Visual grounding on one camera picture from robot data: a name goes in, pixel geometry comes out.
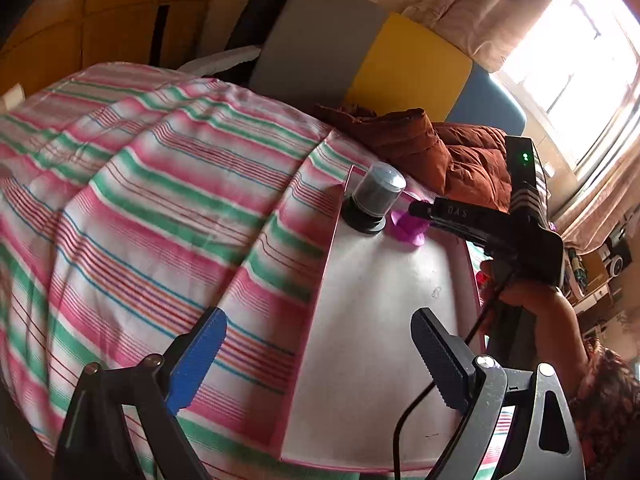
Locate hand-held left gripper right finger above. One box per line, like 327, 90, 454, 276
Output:
410, 307, 586, 480

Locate white pillow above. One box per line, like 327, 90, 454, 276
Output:
179, 45, 263, 79

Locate rust brown quilted blanket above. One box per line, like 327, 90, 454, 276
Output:
314, 104, 513, 211

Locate dark cloth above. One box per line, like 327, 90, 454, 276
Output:
225, 0, 311, 86

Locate grey disc spindle case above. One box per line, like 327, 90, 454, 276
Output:
341, 162, 407, 235

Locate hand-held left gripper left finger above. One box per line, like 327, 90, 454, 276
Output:
52, 306, 228, 480

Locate striped pink green blanket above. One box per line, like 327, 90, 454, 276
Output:
0, 62, 516, 480

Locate black cable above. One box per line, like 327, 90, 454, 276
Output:
392, 265, 518, 480

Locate beige curtain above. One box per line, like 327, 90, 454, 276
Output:
550, 125, 640, 256
402, 0, 591, 73

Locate grey headboard panel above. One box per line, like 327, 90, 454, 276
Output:
250, 0, 388, 106

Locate person's right hand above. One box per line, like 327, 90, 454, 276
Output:
477, 258, 577, 327

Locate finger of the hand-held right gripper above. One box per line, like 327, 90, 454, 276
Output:
407, 200, 438, 223

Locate person's right forearm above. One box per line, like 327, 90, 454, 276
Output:
530, 310, 640, 480

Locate yellow headboard panel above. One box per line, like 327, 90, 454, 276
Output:
345, 14, 473, 123

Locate glass window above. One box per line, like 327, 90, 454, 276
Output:
492, 0, 640, 166

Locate black and white speaker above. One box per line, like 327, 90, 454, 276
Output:
602, 232, 633, 278

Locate white tray with pink rim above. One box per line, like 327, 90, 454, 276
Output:
272, 165, 488, 473

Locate blue headboard panel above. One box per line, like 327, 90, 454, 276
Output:
445, 67, 528, 138

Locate purple perforated plastic piece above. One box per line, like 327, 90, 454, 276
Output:
391, 207, 427, 247

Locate wooden wardrobe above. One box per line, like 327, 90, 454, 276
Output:
0, 0, 226, 96

